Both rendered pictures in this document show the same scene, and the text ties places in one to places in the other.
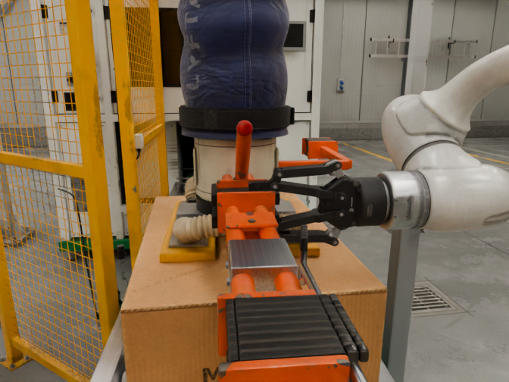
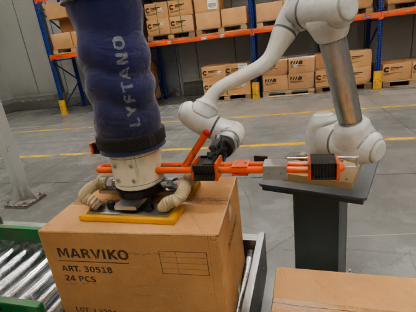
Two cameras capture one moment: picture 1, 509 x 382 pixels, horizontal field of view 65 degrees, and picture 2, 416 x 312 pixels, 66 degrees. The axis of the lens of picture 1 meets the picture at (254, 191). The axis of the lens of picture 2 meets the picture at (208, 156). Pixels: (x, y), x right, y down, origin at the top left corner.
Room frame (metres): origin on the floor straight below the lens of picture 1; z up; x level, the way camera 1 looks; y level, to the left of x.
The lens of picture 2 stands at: (0.19, 0.90, 1.46)
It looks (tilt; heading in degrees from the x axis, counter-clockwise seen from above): 19 degrees down; 293
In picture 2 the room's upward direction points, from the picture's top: 7 degrees counter-clockwise
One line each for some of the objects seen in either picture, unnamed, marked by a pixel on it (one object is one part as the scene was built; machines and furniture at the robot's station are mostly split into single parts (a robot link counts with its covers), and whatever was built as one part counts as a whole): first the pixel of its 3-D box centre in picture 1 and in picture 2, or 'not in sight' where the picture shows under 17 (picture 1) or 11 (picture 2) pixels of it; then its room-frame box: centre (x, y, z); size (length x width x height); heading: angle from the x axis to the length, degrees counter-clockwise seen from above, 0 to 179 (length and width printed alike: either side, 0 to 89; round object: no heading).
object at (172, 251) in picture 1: (192, 218); (130, 208); (0.82, 0.13, 0.97); 0.34 x 0.10 x 0.05; 6
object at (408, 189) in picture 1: (395, 200); (226, 143); (0.59, -0.22, 1.08); 0.09 x 0.06 x 0.09; 5
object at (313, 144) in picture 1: (319, 148); (104, 145); (1.15, -0.19, 1.08); 0.09 x 0.08 x 0.05; 96
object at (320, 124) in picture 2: not in sight; (323, 134); (0.26, -0.75, 0.95); 0.18 x 0.16 x 0.22; 140
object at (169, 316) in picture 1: (238, 310); (156, 247); (0.82, 0.04, 0.75); 0.60 x 0.40 x 0.40; 9
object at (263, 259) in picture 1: (260, 271); (275, 169); (0.36, -0.01, 1.07); 0.07 x 0.07 x 0.04; 6
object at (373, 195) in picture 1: (349, 201); (221, 150); (0.58, -0.14, 1.08); 0.09 x 0.07 x 0.08; 95
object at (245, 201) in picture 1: (244, 204); (207, 167); (0.58, 0.02, 1.08); 0.10 x 0.08 x 0.06; 96
